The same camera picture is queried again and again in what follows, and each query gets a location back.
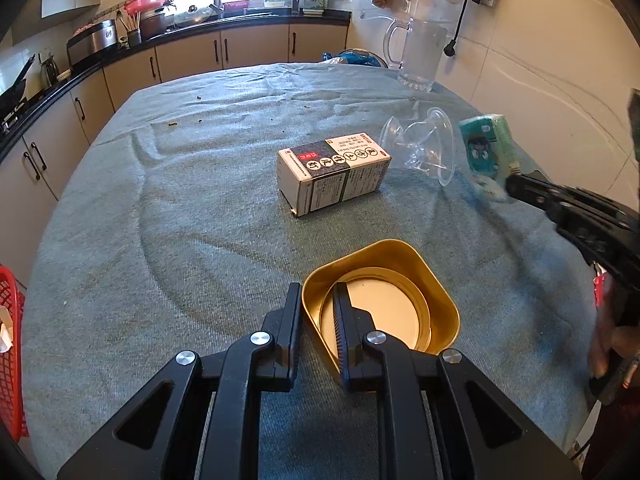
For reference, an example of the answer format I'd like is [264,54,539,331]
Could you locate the person's right hand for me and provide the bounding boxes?
[587,305,632,386]

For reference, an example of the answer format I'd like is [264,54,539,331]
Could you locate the black power cord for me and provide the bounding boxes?
[444,0,489,59]

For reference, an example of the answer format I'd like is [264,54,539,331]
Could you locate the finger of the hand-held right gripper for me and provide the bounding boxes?
[505,171,640,232]
[547,207,640,287]

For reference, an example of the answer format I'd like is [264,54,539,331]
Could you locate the black frying pan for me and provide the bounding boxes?
[0,54,37,117]

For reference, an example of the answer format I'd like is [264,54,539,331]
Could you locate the blue plastic bag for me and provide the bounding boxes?
[320,49,388,68]

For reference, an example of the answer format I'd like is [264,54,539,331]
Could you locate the steel rice cooker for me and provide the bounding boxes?
[66,19,121,67]

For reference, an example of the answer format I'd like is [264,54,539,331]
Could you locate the red colander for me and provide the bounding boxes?
[123,0,171,17]

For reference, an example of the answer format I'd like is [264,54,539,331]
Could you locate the dark label medicine box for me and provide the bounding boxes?
[276,131,392,218]

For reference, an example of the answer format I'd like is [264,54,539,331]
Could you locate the square gold tin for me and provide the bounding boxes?
[301,240,461,377]

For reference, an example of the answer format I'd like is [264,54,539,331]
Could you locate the dark cooking pot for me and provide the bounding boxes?
[140,7,169,39]

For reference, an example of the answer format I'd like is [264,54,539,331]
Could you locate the person's dark clothing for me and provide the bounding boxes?
[585,395,640,480]

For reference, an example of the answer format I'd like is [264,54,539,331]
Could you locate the red plastic basket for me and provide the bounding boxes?
[0,265,29,443]

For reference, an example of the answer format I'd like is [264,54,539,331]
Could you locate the white paper scrap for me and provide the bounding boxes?
[0,305,14,354]

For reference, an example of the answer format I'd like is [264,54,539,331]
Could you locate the chopstick holder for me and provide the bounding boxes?
[117,10,144,47]

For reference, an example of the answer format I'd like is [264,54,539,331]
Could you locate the steel kettle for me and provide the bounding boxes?
[39,55,60,86]

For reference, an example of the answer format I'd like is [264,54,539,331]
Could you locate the clear plastic cup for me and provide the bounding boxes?
[378,106,461,188]

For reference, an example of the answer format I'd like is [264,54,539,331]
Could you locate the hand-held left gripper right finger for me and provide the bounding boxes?
[331,282,583,480]

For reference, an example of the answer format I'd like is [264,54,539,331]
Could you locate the gas stove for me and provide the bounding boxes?
[0,95,32,135]

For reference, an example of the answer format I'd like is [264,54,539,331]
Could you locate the black kitchen countertop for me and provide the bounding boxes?
[0,7,353,161]

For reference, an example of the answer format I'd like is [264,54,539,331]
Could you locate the teal tissue packet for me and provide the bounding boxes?
[459,114,518,203]

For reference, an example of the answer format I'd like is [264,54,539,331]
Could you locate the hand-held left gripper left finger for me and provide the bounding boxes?
[56,282,303,480]

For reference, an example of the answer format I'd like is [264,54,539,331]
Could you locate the clear glass pitcher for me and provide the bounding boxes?
[382,16,448,93]

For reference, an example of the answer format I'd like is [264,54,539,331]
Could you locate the beige base cabinets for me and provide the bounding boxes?
[0,22,351,281]

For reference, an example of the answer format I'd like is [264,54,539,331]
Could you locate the glass pan lid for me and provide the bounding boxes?
[174,4,211,26]

